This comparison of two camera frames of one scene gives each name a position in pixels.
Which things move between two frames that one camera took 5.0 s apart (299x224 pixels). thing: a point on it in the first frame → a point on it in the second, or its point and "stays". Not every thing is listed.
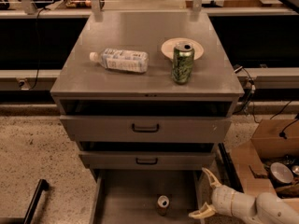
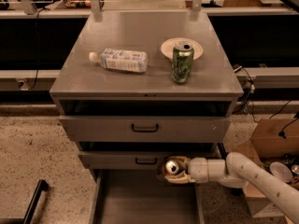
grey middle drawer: [148, 160] stays
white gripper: [221, 200] → [198, 170]
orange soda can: [163, 204] → [172, 167]
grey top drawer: [147, 129] stays
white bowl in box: [280, 174] stays
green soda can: [182, 63] stays
